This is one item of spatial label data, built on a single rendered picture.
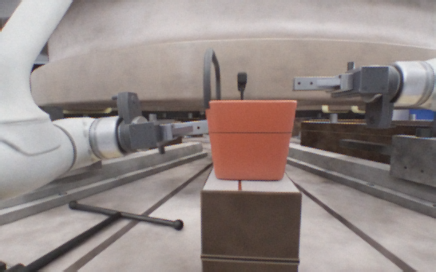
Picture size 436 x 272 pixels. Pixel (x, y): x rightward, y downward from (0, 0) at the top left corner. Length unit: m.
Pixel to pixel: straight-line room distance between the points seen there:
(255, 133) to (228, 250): 0.17
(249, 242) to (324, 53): 0.93
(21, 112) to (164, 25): 1.02
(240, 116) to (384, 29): 1.29
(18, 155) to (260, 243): 0.36
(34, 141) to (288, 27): 1.12
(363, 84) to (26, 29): 0.56
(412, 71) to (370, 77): 0.09
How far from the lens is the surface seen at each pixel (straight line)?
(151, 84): 1.14
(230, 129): 0.33
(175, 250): 0.89
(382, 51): 1.31
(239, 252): 0.36
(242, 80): 0.37
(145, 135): 0.43
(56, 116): 1.50
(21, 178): 0.41
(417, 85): 0.55
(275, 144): 0.34
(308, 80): 0.49
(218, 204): 0.32
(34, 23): 0.49
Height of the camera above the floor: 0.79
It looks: 6 degrees down
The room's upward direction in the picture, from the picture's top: straight up
